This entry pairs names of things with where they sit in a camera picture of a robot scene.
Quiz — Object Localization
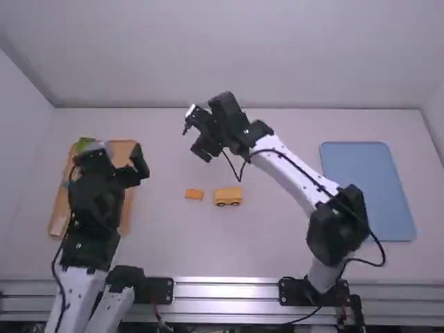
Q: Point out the black cable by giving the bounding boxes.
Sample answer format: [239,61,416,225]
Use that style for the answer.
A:
[341,197,386,268]
[51,239,69,315]
[221,147,253,184]

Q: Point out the blue mat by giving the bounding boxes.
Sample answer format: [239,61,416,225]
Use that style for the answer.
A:
[318,140,418,243]

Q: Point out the silver rails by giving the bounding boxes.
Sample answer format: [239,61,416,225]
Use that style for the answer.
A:
[0,275,444,329]

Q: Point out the yellow toy brick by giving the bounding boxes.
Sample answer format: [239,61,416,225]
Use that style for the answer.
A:
[184,187,206,203]

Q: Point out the tan tray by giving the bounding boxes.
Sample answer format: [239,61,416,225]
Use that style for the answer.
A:
[46,138,142,241]

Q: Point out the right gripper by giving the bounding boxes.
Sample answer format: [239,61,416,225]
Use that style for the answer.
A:
[189,107,223,163]

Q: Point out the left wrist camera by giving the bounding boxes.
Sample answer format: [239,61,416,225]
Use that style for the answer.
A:
[85,139,116,161]

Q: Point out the yellow toy car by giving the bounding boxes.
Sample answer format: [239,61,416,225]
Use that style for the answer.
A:
[212,186,244,209]

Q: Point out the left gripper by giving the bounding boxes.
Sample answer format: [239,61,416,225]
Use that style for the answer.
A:
[71,143,151,190]

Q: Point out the green toy brick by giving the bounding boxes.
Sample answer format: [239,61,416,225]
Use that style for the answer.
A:
[76,137,101,155]

